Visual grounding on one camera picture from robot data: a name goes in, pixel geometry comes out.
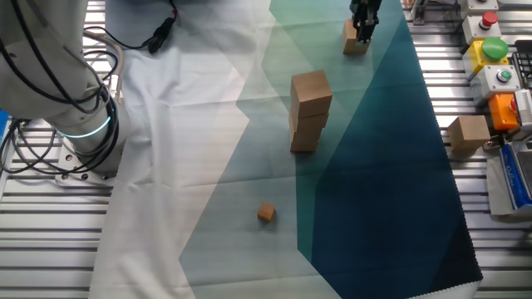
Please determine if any small metal clamp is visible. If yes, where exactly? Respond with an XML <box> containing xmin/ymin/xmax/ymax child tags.
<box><xmin>409</xmin><ymin>0</ymin><xmax>431</xmax><ymax>27</ymax></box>

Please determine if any blue green white tablecloth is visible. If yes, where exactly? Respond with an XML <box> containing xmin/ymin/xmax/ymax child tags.
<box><xmin>87</xmin><ymin>0</ymin><xmax>484</xmax><ymax>299</ymax></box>

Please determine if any grey box red button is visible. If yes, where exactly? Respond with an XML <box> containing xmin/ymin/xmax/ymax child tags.
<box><xmin>461</xmin><ymin>11</ymin><xmax>502</xmax><ymax>45</ymax></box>

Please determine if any black base cable bundle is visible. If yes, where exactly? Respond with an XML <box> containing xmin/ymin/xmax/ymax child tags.
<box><xmin>0</xmin><ymin>0</ymin><xmax>122</xmax><ymax>176</ymax></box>

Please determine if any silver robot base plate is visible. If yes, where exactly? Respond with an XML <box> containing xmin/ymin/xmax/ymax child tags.
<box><xmin>53</xmin><ymin>140</ymin><xmax>120</xmax><ymax>187</ymax></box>

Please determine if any small wooden cube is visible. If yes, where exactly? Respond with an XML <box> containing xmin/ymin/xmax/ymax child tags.
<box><xmin>256</xmin><ymin>201</ymin><xmax>277</xmax><ymax>223</ymax></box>

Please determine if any yellow box green mushroom button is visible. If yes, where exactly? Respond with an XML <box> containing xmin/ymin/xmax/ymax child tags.
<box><xmin>461</xmin><ymin>37</ymin><xmax>510</xmax><ymax>81</ymax></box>

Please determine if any orange box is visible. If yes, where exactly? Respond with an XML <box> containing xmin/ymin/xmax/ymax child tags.
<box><xmin>488</xmin><ymin>91</ymin><xmax>520</xmax><ymax>132</ymax></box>

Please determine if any small metal bracket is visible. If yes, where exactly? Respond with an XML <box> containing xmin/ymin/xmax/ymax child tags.
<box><xmin>481</xmin><ymin>133</ymin><xmax>502</xmax><ymax>151</ymax></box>

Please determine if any grey box green lit button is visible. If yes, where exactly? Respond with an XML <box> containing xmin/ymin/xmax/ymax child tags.
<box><xmin>469</xmin><ymin>64</ymin><xmax>523</xmax><ymax>105</ymax></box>

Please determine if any black bundled cable connector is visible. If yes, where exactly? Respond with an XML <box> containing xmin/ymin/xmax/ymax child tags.
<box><xmin>146</xmin><ymin>0</ymin><xmax>180</xmax><ymax>56</ymax></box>

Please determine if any silver ribbed device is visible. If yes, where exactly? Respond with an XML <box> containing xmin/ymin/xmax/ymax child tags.
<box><xmin>511</xmin><ymin>88</ymin><xmax>532</xmax><ymax>135</ymax></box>

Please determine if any blue and silver device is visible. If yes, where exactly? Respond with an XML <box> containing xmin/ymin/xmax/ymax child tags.
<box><xmin>498</xmin><ymin>140</ymin><xmax>532</xmax><ymax>212</ymax></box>

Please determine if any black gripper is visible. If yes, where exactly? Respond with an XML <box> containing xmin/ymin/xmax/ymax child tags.
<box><xmin>349</xmin><ymin>0</ymin><xmax>383</xmax><ymax>45</ymax></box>

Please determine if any plain grey switch box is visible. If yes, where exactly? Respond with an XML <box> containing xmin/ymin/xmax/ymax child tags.
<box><xmin>459</xmin><ymin>0</ymin><xmax>500</xmax><ymax>20</ymax></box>

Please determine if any black keyboard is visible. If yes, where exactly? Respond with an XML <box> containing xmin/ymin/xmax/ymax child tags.
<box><xmin>511</xmin><ymin>39</ymin><xmax>532</xmax><ymax>91</ymax></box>

